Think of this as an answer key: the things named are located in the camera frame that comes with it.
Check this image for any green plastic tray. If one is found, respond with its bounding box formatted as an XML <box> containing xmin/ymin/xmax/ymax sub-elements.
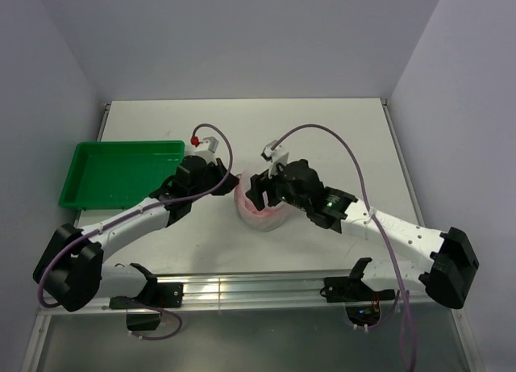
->
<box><xmin>59</xmin><ymin>140</ymin><xmax>185</xmax><ymax>210</ymax></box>

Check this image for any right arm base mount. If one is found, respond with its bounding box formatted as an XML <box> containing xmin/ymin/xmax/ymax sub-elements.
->
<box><xmin>319</xmin><ymin>277</ymin><xmax>399</xmax><ymax>331</ymax></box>

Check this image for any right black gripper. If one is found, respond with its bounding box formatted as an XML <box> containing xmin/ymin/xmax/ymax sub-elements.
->
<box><xmin>245</xmin><ymin>159</ymin><xmax>310</xmax><ymax>211</ymax></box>

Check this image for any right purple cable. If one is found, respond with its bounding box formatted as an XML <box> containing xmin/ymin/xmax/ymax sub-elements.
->
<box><xmin>272</xmin><ymin>123</ymin><xmax>416</xmax><ymax>372</ymax></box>

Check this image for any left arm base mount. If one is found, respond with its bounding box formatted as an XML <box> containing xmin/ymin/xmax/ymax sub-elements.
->
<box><xmin>108</xmin><ymin>282</ymin><xmax>184</xmax><ymax>337</ymax></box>

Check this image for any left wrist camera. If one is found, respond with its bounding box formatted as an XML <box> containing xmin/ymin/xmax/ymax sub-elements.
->
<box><xmin>190</xmin><ymin>136</ymin><xmax>218</xmax><ymax>163</ymax></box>

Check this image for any pink garment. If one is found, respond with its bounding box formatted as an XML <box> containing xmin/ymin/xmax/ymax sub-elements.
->
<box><xmin>236</xmin><ymin>195</ymin><xmax>289</xmax><ymax>219</ymax></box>

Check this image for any purple cable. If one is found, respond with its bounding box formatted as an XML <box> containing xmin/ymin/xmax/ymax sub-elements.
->
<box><xmin>272</xmin><ymin>123</ymin><xmax>416</xmax><ymax>372</ymax></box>
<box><xmin>36</xmin><ymin>123</ymin><xmax>235</xmax><ymax>342</ymax></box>

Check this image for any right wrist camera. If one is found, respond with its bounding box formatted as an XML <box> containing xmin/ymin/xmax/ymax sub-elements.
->
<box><xmin>260</xmin><ymin>140</ymin><xmax>289</xmax><ymax>178</ymax></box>

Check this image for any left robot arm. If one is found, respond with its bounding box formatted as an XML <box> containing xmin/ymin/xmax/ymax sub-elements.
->
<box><xmin>33</xmin><ymin>156</ymin><xmax>239</xmax><ymax>312</ymax></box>

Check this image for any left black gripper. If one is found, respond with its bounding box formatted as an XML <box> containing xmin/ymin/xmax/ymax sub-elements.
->
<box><xmin>189</xmin><ymin>157</ymin><xmax>239</xmax><ymax>202</ymax></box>

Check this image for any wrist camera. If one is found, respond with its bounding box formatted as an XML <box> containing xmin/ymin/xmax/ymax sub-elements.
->
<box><xmin>260</xmin><ymin>140</ymin><xmax>289</xmax><ymax>178</ymax></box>
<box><xmin>190</xmin><ymin>136</ymin><xmax>218</xmax><ymax>163</ymax></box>

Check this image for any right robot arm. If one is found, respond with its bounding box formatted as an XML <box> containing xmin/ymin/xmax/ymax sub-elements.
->
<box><xmin>246</xmin><ymin>160</ymin><xmax>479</xmax><ymax>309</ymax></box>

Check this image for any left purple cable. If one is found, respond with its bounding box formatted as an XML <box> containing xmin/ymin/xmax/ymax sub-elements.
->
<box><xmin>36</xmin><ymin>123</ymin><xmax>235</xmax><ymax>342</ymax></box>

